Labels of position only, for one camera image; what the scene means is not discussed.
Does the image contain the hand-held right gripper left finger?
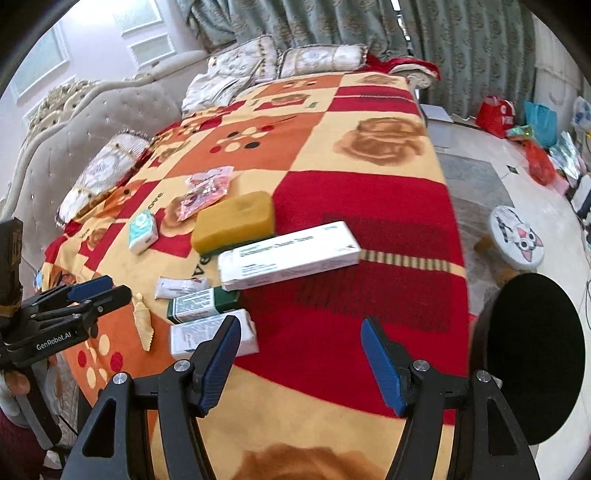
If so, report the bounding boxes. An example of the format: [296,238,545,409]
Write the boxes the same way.
[60,315,243,480]

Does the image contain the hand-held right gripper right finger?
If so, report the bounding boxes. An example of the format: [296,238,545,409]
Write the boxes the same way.
[360,316,541,480]

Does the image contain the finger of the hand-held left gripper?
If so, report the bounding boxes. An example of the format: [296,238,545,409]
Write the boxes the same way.
[30,285,133,335]
[25,275,115,309]

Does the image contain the small white medicine box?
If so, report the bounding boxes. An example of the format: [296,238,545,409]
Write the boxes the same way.
[170,308,259,361]

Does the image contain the green medicine box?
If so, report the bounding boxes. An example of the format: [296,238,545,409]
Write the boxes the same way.
[166,286,242,325]

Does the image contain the white sachet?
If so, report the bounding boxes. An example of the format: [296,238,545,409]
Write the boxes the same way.
[156,277,207,302]

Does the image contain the long white medicine box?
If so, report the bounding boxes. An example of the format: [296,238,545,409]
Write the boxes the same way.
[217,220,362,292]

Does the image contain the pink foil wrapper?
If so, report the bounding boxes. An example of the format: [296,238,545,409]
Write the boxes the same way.
[178,184,228,220]

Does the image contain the black round trash bin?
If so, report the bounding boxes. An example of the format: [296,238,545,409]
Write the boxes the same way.
[471,272,581,446]

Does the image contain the pink white torn wrapper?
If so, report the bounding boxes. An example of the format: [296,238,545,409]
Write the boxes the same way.
[187,165,233,195]

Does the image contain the person's left hand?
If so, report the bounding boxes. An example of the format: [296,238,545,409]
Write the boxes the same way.
[0,369,32,398]

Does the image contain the teal white tissue pack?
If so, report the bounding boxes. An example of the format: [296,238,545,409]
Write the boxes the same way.
[127,209,160,256]

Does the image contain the white embroidered bolster pillow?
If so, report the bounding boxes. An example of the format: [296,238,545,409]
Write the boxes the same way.
[58,131,151,227]
[277,44,368,78]

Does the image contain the yellow green sponge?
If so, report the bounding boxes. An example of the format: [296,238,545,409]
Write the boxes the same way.
[191,191,275,257]

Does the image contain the grey tufted headboard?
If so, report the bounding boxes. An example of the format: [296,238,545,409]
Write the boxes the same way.
[0,51,208,278]

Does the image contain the red orange printed blanket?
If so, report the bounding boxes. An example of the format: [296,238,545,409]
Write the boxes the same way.
[41,69,481,480]

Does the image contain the cat print round stool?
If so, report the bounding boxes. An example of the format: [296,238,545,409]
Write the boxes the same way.
[475,205,546,282]

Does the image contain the white folded quilt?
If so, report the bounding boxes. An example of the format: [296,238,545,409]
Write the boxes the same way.
[182,71,252,114]

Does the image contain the white box beside bed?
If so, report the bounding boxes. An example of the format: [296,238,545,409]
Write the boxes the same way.
[418,104,455,153]

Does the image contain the red plastic bag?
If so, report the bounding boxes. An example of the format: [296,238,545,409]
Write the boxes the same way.
[526,138,557,185]

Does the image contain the green shiny wrapper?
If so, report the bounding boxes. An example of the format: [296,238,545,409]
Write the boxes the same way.
[505,124,534,144]

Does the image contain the square embroidered pillow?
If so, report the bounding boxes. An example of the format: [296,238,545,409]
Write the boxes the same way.
[208,34,278,84]

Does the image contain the red paper bag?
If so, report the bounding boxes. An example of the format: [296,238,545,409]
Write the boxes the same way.
[475,95,515,139]

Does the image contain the silver foil bags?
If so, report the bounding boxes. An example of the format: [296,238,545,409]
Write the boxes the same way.
[549,131,580,181]

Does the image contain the blue plastic bag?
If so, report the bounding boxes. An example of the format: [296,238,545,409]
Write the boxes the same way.
[524,102,558,148]

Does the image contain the red cloth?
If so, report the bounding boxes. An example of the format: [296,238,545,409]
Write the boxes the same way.
[365,53,441,88]

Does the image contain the white printed bag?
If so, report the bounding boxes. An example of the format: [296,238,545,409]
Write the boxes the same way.
[573,95,591,130]

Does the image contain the green patterned curtain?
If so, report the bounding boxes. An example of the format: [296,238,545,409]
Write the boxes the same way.
[178,0,536,121]

